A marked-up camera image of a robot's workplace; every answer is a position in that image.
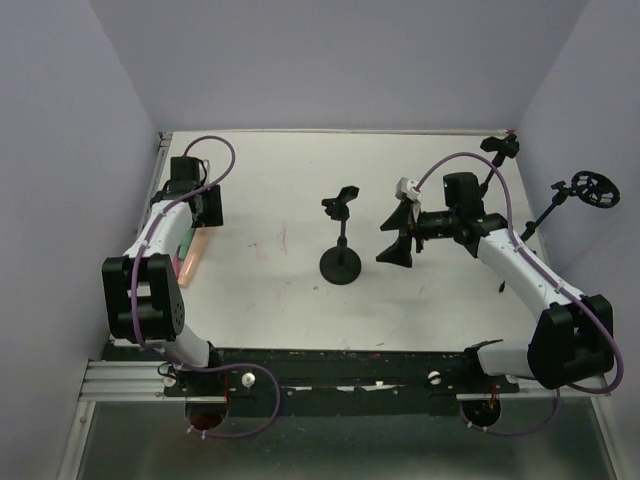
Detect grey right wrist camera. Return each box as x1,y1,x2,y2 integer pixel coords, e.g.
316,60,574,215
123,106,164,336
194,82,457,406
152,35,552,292
395,177,421,203

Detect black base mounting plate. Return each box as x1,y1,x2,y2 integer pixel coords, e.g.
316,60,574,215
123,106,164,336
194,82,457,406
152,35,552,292
99,344,521,419

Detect pink toy microphone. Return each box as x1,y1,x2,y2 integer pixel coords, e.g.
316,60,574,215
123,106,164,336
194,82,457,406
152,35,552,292
172,254,181,276

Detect aluminium rail left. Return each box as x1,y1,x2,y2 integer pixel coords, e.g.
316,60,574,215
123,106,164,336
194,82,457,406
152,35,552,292
78,361,225,404

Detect green toy microphone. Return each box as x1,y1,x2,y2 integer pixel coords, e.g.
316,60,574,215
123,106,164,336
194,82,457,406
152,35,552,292
177,229,194,261

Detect peach toy microphone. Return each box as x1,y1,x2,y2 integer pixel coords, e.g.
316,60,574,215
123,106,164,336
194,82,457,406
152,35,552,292
178,228,211,288

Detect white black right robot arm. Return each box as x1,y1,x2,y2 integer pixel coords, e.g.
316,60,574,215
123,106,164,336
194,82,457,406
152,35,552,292
376,172,614,389

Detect black mic stand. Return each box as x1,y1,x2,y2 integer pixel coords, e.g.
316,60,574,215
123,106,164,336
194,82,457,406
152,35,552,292
319,185,362,286
480,133,520,169

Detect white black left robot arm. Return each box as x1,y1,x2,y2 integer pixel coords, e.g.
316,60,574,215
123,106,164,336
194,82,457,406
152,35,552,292
101,156,223,369

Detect black tripod with round mount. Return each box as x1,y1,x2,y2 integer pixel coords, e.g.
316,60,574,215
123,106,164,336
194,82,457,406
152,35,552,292
497,171,620,294

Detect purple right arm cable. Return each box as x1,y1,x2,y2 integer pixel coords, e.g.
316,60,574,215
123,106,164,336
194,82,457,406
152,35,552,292
409,152,625,435

